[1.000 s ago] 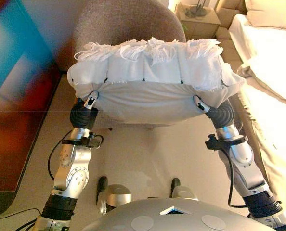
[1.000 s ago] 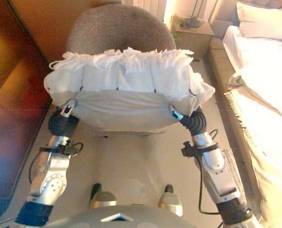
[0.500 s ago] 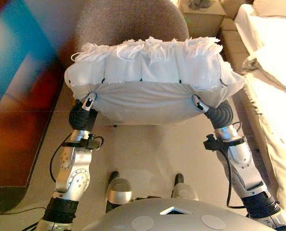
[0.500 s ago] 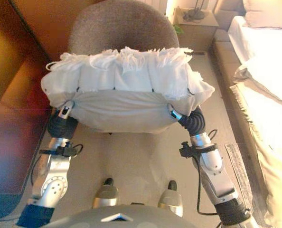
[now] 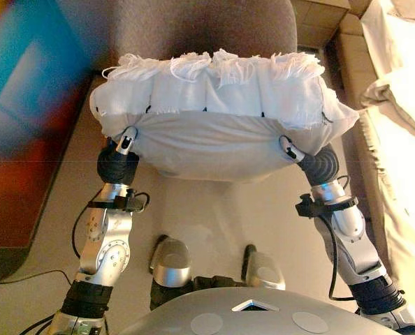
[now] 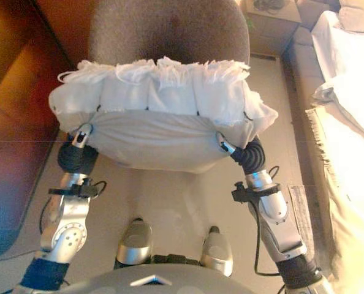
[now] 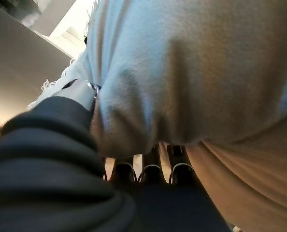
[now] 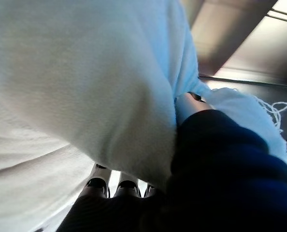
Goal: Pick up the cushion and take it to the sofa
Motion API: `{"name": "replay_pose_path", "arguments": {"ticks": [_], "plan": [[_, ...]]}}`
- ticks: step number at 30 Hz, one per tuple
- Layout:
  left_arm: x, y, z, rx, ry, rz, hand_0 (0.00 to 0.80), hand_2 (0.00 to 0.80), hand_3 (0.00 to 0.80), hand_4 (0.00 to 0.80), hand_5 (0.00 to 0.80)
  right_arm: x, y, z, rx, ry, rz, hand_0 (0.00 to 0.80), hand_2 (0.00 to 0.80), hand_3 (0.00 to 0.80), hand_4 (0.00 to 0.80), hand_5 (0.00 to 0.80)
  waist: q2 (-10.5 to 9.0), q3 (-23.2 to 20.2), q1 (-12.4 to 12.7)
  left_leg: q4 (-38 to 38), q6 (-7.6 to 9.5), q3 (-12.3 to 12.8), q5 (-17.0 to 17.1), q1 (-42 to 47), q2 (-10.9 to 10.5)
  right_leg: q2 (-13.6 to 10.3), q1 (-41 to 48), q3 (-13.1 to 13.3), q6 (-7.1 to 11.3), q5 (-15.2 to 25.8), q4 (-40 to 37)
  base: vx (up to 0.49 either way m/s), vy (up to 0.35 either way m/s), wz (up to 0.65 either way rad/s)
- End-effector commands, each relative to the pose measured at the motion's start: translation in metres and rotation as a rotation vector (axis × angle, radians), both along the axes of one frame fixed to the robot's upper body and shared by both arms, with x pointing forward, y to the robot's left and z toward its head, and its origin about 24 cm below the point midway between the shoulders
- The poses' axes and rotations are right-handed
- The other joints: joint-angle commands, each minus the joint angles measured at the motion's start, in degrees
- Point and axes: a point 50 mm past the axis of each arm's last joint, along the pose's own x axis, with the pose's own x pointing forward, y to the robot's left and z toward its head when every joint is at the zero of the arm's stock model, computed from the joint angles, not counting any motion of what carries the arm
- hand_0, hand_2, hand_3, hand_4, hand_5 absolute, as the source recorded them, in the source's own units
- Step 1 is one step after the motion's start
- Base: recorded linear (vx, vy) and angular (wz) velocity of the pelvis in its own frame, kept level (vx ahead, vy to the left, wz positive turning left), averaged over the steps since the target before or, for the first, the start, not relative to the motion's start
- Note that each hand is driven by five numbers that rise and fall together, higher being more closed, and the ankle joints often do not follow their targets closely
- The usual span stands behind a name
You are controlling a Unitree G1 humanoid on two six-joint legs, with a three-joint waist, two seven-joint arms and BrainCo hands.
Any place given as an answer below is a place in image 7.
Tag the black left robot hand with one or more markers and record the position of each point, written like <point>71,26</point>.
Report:
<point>49,181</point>

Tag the white fringed cushion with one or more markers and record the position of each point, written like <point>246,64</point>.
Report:
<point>182,72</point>

